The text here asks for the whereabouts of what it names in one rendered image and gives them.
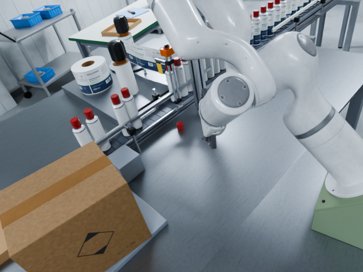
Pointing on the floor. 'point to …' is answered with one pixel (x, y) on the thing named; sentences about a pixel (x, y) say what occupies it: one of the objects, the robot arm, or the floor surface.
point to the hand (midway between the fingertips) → (204, 122)
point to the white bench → (86, 38)
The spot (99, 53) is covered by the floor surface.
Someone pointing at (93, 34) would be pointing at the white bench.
